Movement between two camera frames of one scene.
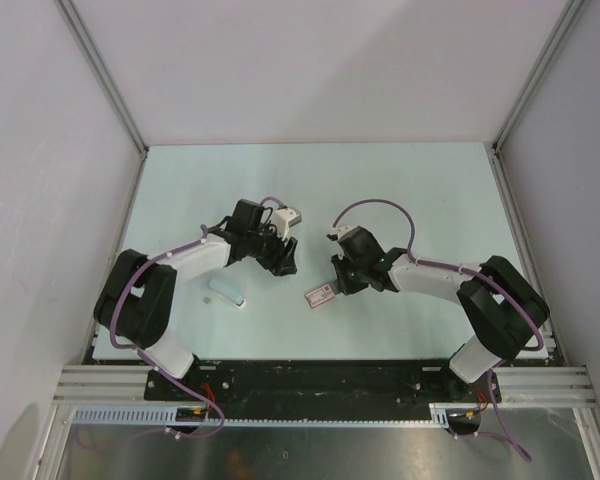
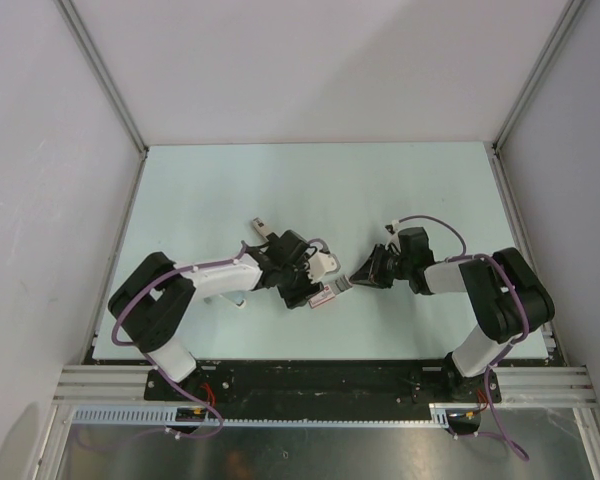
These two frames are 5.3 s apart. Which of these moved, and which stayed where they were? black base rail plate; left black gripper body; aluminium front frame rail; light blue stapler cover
Moved: left black gripper body
Stayed: light blue stapler cover; black base rail plate; aluminium front frame rail
